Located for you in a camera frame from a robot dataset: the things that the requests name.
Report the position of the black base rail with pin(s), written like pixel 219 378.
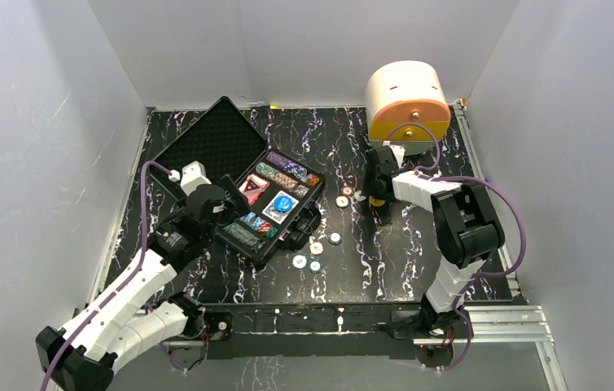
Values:
pixel 306 330

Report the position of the blue yellow chip fifty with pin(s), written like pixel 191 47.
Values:
pixel 335 238

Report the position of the blue playing card deck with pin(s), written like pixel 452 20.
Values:
pixel 273 215

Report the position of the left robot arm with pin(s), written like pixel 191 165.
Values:
pixel 88 350

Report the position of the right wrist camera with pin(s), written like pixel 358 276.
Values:
pixel 398 152

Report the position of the red white poker chip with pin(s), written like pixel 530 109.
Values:
pixel 347 191

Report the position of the white round drawer cabinet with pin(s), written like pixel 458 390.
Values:
pixel 406 105

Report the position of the white blue poker chip five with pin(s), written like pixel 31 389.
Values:
pixel 359 196

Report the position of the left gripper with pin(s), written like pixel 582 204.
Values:
pixel 230 195

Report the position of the black poker set case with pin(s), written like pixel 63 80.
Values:
pixel 225 142

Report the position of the white poker chip one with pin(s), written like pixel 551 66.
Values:
pixel 342 201

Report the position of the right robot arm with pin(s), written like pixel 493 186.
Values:
pixel 467 228

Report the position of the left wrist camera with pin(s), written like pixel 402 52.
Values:
pixel 190 178

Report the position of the red white chip hundred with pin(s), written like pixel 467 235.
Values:
pixel 316 248

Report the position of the light blue chip ten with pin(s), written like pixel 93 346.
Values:
pixel 299 261

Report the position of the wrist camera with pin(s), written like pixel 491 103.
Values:
pixel 190 178
pixel 398 152

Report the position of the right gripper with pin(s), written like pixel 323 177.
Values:
pixel 370 177

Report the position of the red playing card deck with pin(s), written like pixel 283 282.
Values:
pixel 258 178

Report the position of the yellow dealer button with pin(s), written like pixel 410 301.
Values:
pixel 376 202

